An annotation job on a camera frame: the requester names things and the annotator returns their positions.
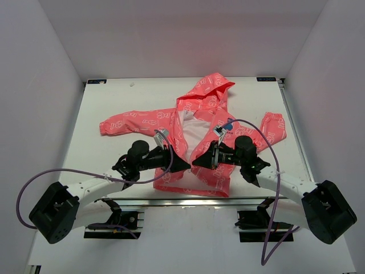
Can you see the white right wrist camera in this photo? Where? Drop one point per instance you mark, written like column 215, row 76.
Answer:
column 220, row 131

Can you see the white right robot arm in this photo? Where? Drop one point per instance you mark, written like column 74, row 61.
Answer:
column 318, row 207

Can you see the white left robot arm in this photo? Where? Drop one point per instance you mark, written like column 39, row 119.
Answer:
column 86, row 204

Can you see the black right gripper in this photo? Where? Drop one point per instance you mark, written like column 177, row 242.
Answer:
column 210, row 160

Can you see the pink hooded children's jacket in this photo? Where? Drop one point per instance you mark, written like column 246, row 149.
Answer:
column 190, row 125

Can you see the aluminium table front rail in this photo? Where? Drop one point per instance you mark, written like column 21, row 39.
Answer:
column 189, row 202

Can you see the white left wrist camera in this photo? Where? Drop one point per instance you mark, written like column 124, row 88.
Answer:
column 160, row 138

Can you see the blue table label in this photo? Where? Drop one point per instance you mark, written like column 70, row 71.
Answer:
column 97, row 81
column 266, row 79

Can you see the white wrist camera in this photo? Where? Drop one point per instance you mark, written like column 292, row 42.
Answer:
column 160, row 138
column 220, row 131

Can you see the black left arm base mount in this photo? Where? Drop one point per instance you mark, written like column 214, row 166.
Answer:
column 121, row 224

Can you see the blue left table label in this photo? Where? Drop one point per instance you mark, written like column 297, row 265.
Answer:
column 97, row 81

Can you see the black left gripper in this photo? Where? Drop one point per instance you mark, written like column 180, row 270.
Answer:
column 178, row 164

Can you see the blue right table label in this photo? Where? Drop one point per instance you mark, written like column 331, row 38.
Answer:
column 266, row 79

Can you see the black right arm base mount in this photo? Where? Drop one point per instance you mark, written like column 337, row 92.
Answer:
column 253, row 224

